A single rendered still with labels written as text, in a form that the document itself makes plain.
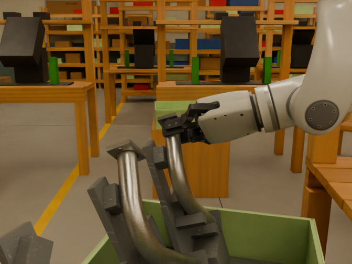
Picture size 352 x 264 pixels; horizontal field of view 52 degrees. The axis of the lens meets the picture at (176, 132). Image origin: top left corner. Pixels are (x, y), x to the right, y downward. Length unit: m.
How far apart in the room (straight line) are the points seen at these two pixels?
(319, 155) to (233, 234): 0.70
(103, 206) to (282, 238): 0.48
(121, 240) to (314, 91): 0.35
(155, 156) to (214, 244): 0.24
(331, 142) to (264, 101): 0.88
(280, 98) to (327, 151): 0.88
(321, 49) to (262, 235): 0.47
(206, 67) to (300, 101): 7.42
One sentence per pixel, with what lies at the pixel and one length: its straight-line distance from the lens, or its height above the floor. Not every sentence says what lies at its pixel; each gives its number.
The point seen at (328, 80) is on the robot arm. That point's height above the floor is 1.29.
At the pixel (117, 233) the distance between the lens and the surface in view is 0.54.
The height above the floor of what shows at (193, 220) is 1.01.
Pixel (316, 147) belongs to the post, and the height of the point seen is 0.94.
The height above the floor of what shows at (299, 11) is 2.09.
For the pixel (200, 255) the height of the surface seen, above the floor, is 0.96.
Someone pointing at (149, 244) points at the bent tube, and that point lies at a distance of 0.51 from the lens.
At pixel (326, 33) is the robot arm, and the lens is 0.58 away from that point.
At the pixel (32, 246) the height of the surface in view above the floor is 1.13.
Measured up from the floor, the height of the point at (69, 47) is 1.14.
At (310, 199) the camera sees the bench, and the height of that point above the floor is 0.73.
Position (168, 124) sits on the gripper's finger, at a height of 1.19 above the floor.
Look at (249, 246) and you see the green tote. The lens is 0.90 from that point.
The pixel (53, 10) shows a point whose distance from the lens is 11.37.
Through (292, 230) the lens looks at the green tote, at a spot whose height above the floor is 0.93.
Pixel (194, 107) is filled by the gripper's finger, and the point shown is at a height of 1.23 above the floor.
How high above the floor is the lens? 1.34
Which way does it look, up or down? 14 degrees down
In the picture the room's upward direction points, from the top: straight up
